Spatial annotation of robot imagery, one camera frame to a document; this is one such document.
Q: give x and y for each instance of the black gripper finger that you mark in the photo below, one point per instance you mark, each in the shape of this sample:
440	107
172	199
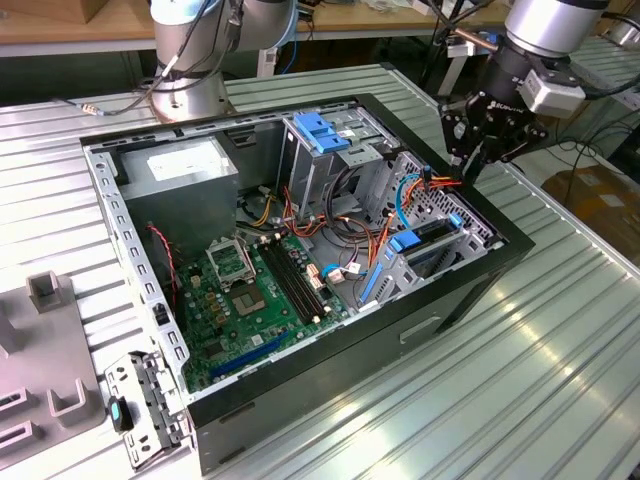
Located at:
460	130
520	140

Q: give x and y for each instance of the hard disk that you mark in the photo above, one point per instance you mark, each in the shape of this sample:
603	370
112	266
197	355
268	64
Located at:
404	242

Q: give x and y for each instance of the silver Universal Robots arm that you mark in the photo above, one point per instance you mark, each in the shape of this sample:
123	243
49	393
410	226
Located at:
190	95

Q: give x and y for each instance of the grey metal disk bay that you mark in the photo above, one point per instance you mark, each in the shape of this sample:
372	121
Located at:
395	285

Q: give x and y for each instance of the large labelled cardboard box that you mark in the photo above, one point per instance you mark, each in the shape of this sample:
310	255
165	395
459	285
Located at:
600	210

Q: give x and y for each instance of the metal slat side table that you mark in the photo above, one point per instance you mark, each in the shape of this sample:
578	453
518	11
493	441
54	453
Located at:
615	75

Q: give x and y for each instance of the silver round metal object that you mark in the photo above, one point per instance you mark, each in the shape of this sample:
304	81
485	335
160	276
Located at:
627	34

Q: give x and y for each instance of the blue plastic drive latch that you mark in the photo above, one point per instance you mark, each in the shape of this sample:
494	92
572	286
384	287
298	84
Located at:
315	130

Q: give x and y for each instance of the wooden desk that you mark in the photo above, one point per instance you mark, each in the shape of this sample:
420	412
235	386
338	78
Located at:
360	22

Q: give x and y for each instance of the grey optical drive cage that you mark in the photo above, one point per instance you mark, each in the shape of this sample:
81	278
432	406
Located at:
310	175

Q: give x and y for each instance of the black RAM slot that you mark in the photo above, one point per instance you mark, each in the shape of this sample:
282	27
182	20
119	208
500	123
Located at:
296	285
303	285
282	285
289	285

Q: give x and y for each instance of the black open PC case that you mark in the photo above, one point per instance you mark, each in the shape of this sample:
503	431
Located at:
350	360

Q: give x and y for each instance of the CPU socket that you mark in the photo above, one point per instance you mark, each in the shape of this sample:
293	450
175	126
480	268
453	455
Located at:
248	300

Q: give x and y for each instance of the green motherboard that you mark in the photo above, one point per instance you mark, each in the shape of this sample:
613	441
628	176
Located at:
260	325

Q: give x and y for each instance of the grey power supply unit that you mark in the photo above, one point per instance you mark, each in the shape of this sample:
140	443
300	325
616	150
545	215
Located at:
180	210

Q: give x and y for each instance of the blue expansion slot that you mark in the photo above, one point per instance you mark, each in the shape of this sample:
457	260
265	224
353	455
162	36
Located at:
250	355

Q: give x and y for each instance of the black case fan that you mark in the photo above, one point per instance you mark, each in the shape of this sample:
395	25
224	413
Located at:
160	270

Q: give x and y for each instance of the black latch with blue inset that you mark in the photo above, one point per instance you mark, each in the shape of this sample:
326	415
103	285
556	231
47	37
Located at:
117	412

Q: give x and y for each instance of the grey parts rack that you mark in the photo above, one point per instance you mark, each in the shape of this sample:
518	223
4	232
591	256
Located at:
50	350

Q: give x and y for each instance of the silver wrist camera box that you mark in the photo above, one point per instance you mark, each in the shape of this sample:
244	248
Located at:
555	97

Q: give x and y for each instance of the metal slot retainer bracket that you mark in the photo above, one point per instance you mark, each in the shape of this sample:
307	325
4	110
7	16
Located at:
150	400

